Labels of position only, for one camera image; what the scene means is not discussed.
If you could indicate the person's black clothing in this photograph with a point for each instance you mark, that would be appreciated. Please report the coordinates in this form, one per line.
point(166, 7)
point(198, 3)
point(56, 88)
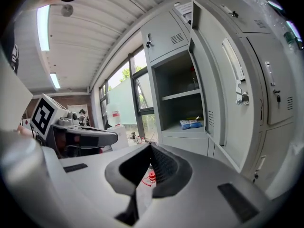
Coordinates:
point(8, 49)

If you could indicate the dark thermos bottle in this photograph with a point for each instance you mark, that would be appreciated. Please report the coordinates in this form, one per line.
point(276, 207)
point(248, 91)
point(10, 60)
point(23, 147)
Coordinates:
point(133, 135)

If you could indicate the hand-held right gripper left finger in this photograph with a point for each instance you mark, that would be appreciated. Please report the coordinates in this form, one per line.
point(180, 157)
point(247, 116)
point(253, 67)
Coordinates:
point(114, 172)

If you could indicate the clear bottle red label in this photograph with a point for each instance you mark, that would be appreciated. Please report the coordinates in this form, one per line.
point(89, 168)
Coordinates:
point(143, 139)
point(138, 140)

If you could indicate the blue and white packet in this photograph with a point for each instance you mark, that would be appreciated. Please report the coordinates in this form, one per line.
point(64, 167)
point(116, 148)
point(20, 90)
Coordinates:
point(191, 125)

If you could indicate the ceiling light strip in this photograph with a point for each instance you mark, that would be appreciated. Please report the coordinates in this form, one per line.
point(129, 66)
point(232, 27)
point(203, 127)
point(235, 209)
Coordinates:
point(43, 27)
point(55, 80)

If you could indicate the clear water jug red label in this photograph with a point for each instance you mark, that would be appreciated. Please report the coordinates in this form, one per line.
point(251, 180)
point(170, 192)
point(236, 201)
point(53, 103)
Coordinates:
point(114, 114)

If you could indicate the silver gripper camera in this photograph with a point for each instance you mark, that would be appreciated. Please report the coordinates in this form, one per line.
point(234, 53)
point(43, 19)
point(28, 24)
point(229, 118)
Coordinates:
point(69, 117)

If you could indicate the grey metal locker cabinet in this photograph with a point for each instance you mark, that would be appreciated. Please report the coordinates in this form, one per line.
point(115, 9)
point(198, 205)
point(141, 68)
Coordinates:
point(185, 146)

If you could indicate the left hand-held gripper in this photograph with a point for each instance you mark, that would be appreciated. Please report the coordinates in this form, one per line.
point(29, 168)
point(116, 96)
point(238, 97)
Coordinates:
point(44, 115)

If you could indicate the black window frame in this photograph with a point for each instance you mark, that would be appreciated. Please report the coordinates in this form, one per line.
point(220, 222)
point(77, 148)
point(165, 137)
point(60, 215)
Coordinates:
point(133, 98)

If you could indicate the locker door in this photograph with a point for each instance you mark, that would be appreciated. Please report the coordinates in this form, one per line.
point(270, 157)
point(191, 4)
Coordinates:
point(225, 132)

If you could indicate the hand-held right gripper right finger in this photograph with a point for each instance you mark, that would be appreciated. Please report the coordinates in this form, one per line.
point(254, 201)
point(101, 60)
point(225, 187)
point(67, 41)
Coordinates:
point(190, 186)

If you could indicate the round ceiling fixture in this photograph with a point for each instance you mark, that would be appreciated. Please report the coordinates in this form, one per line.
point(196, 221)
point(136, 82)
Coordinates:
point(67, 10)

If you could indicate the yellow packet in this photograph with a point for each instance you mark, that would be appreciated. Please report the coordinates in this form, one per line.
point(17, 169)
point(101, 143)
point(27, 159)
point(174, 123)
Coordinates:
point(196, 118)

